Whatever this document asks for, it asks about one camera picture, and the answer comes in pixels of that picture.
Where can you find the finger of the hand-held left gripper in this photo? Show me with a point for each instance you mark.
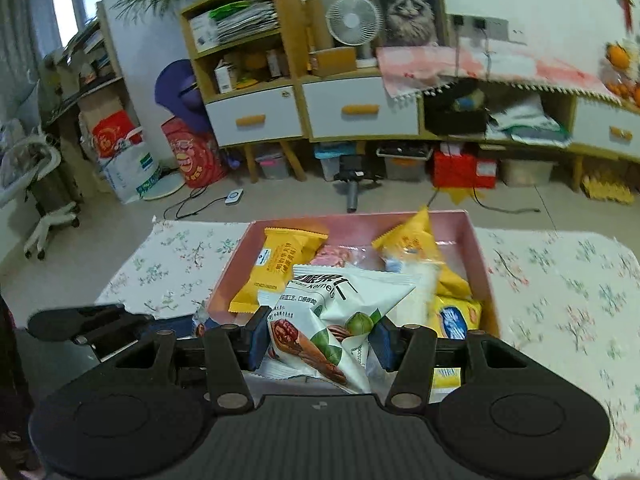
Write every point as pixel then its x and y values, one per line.
pixel 75 322

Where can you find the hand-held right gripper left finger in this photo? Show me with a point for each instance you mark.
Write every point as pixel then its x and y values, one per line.
pixel 257 335

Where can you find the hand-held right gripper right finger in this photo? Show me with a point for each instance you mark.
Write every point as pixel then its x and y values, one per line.
pixel 382 347

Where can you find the white nut packet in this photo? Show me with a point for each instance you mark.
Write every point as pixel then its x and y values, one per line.
pixel 330 310

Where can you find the yellow cracker packet blue label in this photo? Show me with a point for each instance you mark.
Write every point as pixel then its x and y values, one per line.
pixel 455 320

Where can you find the pink nougat packet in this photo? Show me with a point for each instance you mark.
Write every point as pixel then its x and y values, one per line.
pixel 340 255

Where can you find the pink cardboard box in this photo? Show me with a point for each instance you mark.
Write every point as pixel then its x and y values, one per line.
pixel 470 260

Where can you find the plain yellow snack packet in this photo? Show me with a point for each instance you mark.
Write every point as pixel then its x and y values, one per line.
pixel 280 265
pixel 410 240

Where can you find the white office chair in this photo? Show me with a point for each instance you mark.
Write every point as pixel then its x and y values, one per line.
pixel 47 220

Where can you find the small white floor device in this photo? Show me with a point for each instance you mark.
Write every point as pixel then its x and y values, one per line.
pixel 234 197

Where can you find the white plastic bag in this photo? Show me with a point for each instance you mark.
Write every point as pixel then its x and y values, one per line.
pixel 130 175

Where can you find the clear bin pink lid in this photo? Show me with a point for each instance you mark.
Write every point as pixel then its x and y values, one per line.
pixel 272 167

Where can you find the black handheld device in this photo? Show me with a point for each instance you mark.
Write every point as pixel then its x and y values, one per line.
pixel 352 180

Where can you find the clear storage bin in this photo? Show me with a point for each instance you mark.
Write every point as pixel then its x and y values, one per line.
pixel 527 172
pixel 405 165

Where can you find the clear bin blue contents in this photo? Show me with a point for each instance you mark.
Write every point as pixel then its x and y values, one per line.
pixel 330 162

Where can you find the red gift bag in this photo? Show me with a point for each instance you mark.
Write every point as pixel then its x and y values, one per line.
pixel 112 135

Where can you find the red patterned sack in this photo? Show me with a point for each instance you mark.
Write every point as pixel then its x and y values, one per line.
pixel 192 155

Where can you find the red box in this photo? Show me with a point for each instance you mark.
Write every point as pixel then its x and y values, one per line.
pixel 460 170

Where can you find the brown cardboard box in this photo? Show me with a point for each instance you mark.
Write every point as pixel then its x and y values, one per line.
pixel 100 107

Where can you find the dark cluttered desk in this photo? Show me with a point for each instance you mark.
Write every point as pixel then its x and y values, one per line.
pixel 75 100

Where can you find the low wooden cabinet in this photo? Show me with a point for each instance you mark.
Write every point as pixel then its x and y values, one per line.
pixel 525 146

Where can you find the purple plush cushion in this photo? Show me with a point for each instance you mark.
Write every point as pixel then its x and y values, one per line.
pixel 177 90

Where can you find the small white box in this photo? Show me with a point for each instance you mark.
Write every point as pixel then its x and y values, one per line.
pixel 224 79

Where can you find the small cardboard box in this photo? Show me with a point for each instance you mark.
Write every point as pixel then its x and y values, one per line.
pixel 332 62

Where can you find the stack of papers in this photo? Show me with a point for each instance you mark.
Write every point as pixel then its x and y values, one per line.
pixel 247 22

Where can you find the pink fringed cloth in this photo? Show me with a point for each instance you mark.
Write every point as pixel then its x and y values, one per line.
pixel 525 67

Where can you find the window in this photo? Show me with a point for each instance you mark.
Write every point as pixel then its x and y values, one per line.
pixel 65 5

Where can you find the small white fan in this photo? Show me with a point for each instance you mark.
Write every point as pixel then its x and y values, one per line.
pixel 355 20

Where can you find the framed cat picture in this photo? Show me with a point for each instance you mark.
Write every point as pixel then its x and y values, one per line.
pixel 410 7

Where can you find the pile of oranges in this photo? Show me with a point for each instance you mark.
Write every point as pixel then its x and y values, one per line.
pixel 622 70

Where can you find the red hanging ornament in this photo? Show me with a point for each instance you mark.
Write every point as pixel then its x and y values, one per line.
pixel 626 2

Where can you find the wall socket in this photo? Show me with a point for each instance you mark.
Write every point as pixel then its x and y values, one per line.
pixel 480 25

